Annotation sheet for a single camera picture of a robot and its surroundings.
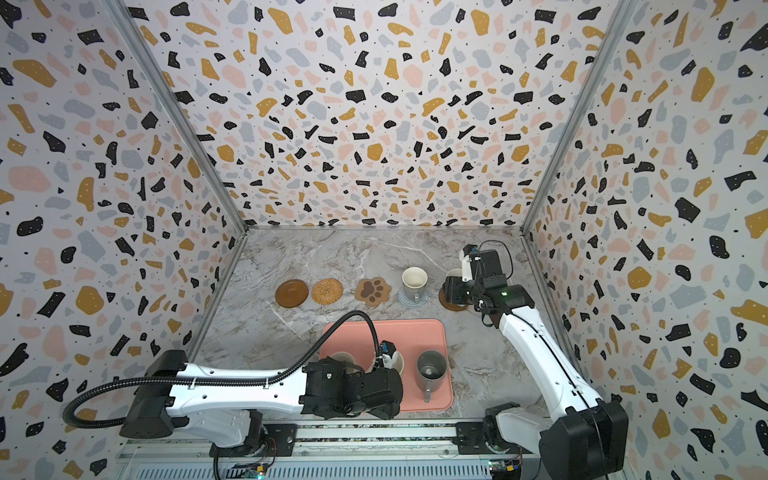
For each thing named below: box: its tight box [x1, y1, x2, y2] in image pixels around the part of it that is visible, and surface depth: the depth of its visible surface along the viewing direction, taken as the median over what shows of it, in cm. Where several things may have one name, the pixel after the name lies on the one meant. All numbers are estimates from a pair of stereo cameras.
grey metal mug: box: [416, 349, 447, 403], surface depth 80 cm
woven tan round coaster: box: [311, 278, 344, 305], surface depth 105 cm
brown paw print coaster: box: [354, 277, 392, 307], surface depth 105 cm
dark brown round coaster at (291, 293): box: [275, 279, 309, 308], surface depth 104 cm
